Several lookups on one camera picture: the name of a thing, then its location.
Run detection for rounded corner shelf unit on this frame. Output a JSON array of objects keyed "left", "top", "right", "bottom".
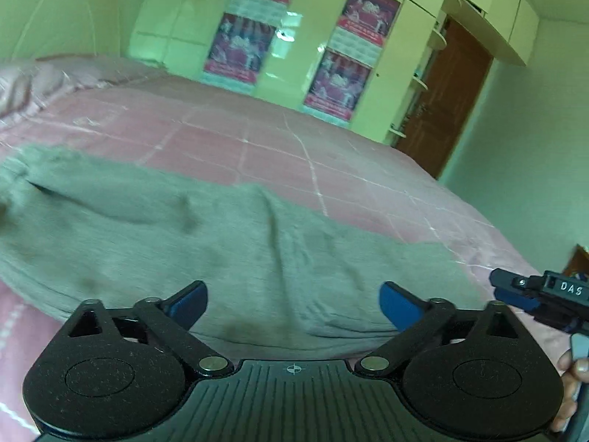
[{"left": 388, "top": 13, "right": 450, "bottom": 140}]

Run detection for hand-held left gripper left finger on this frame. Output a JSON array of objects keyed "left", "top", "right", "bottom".
[{"left": 59, "top": 280, "right": 233, "bottom": 379}]

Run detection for brown wooden door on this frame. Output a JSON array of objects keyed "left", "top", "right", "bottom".
[{"left": 396, "top": 17, "right": 494, "bottom": 181}]

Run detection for brown wooden furniture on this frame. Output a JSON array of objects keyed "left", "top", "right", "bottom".
[{"left": 562, "top": 245, "right": 589, "bottom": 283}]

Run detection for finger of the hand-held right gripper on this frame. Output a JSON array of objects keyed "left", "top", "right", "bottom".
[
  {"left": 489, "top": 269, "right": 544, "bottom": 292},
  {"left": 495, "top": 287, "right": 540, "bottom": 312}
]

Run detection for person's right hand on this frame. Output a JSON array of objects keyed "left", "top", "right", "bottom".
[{"left": 551, "top": 347, "right": 589, "bottom": 434}]

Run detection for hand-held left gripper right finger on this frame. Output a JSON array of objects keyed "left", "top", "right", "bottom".
[{"left": 355, "top": 281, "right": 531, "bottom": 378}]

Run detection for white arched headboard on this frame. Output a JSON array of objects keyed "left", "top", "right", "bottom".
[{"left": 0, "top": 0, "right": 159, "bottom": 63}]

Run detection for grey knit pants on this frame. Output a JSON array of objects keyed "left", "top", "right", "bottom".
[{"left": 0, "top": 143, "right": 491, "bottom": 349}]

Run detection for pink pillow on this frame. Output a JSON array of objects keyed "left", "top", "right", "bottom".
[{"left": 0, "top": 54, "right": 167, "bottom": 123}]

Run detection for white glossy wardrobe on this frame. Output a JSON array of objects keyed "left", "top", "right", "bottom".
[{"left": 117, "top": 0, "right": 540, "bottom": 149}]

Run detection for pink checked bed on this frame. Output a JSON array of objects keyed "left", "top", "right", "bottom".
[{"left": 0, "top": 55, "right": 589, "bottom": 434}]

